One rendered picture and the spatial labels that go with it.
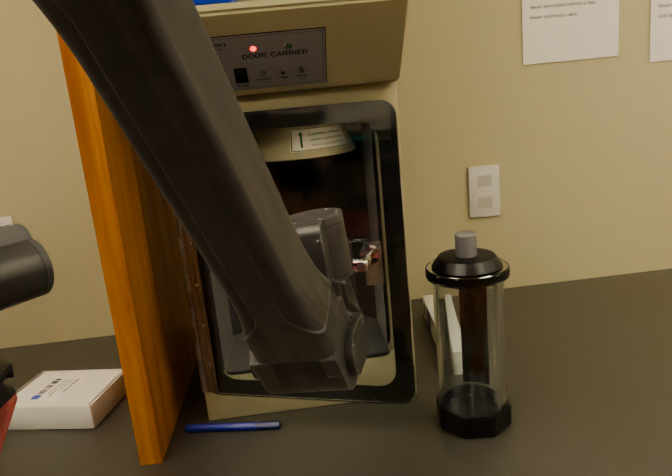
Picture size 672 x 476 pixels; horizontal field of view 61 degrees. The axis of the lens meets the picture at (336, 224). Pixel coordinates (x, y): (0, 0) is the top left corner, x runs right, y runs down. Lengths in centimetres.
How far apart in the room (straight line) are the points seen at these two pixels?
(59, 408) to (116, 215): 37
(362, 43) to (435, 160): 59
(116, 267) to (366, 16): 43
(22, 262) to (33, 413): 49
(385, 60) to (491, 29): 58
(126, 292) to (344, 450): 35
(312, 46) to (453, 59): 60
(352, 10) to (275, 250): 41
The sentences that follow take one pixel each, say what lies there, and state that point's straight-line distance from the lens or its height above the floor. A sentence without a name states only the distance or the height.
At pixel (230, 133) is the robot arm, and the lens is 31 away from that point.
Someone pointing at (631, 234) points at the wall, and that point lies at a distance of 149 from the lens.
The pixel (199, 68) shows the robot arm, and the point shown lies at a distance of 29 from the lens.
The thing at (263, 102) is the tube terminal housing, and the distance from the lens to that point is 79.
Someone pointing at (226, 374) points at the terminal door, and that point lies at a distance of 86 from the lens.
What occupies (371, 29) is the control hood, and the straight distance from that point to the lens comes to 72.
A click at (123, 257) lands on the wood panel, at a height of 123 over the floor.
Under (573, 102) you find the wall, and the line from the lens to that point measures 137.
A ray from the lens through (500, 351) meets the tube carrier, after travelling 79.
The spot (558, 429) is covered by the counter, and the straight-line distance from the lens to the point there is 86.
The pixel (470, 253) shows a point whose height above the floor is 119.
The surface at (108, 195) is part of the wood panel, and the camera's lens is 74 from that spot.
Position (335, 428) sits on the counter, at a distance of 86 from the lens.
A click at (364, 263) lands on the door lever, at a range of 68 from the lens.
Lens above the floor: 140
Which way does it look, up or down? 13 degrees down
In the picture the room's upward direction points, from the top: 6 degrees counter-clockwise
